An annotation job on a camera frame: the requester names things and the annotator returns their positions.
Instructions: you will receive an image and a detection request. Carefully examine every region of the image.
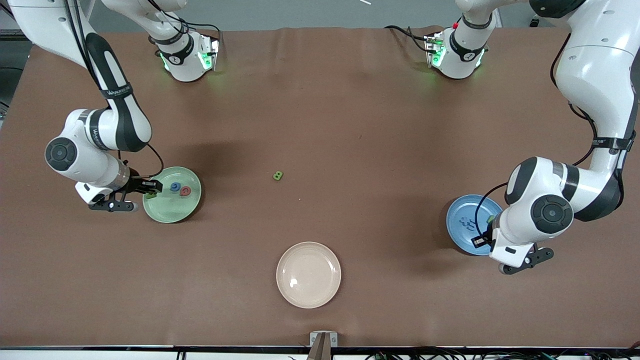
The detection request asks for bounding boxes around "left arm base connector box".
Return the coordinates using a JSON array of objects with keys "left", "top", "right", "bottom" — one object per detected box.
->
[{"left": 425, "top": 32, "right": 447, "bottom": 68}]

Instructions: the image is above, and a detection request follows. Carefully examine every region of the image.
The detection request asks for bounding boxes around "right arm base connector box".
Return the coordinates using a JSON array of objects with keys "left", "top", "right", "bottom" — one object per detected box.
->
[{"left": 197, "top": 34, "right": 221, "bottom": 72}]

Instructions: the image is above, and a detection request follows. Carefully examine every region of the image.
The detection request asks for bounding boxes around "blue plate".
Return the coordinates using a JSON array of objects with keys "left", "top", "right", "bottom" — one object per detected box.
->
[{"left": 446, "top": 194, "right": 504, "bottom": 256}]

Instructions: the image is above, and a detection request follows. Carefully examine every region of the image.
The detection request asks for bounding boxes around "light green plate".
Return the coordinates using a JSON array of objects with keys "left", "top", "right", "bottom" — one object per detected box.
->
[{"left": 143, "top": 166, "right": 202, "bottom": 224}]

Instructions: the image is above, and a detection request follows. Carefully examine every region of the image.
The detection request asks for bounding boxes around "beige plate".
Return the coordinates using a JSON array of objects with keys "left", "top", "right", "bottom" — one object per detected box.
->
[{"left": 276, "top": 242, "right": 342, "bottom": 309}]

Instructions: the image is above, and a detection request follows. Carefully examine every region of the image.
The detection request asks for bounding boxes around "brown table cover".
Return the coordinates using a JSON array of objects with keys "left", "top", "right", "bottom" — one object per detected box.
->
[{"left": 0, "top": 26, "right": 640, "bottom": 349}]

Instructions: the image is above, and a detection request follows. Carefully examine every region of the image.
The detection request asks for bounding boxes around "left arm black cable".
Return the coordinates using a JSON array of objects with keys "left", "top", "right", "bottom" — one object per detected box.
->
[{"left": 473, "top": 30, "right": 638, "bottom": 240}]

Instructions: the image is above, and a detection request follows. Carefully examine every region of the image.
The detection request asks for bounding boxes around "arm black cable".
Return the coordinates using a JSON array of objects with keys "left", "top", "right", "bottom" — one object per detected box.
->
[
  {"left": 473, "top": 30, "right": 638, "bottom": 240},
  {"left": 65, "top": 0, "right": 165, "bottom": 180}
]

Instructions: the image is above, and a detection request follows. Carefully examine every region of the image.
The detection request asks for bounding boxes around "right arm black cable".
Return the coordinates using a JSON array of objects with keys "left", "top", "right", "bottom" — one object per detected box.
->
[{"left": 65, "top": 0, "right": 165, "bottom": 180}]

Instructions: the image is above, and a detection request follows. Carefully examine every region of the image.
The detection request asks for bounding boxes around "grey metal bracket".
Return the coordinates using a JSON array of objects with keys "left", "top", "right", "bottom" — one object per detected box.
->
[{"left": 309, "top": 331, "right": 339, "bottom": 347}]

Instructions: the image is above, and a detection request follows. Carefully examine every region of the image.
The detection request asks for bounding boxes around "tan pointed post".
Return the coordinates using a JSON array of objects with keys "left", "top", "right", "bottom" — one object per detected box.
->
[{"left": 306, "top": 333, "right": 332, "bottom": 360}]

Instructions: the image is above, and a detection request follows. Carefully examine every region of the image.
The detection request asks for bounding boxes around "black base power cable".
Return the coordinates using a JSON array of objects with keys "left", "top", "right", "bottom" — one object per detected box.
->
[{"left": 384, "top": 25, "right": 432, "bottom": 53}]

